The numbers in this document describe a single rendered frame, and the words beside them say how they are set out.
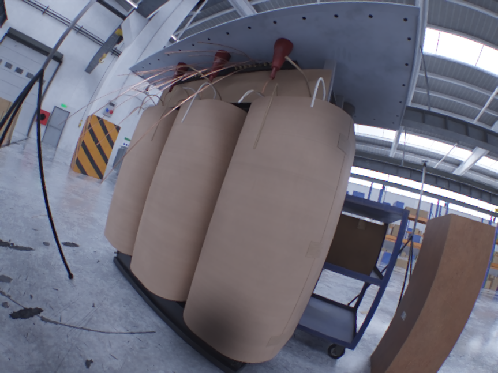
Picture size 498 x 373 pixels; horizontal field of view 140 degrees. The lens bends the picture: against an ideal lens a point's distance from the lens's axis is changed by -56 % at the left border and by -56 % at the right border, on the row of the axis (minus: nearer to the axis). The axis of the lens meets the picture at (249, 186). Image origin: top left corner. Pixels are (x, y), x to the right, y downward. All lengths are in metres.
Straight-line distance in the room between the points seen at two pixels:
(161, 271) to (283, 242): 0.53
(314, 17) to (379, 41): 0.24
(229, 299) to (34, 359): 0.74
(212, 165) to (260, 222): 0.34
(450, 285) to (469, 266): 0.12
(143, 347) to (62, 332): 0.35
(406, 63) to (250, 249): 0.85
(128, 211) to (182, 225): 0.46
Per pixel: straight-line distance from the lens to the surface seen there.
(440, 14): 11.27
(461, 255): 1.08
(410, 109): 7.96
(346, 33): 0.80
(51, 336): 0.96
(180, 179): 0.81
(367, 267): 1.29
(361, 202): 1.08
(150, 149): 1.16
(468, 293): 1.15
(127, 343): 0.97
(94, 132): 5.71
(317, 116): 0.62
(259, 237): 0.56
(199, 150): 0.81
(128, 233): 1.21
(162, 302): 1.13
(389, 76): 0.94
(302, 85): 0.80
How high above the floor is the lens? 0.71
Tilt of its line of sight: 4 degrees up
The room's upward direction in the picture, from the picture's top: 18 degrees clockwise
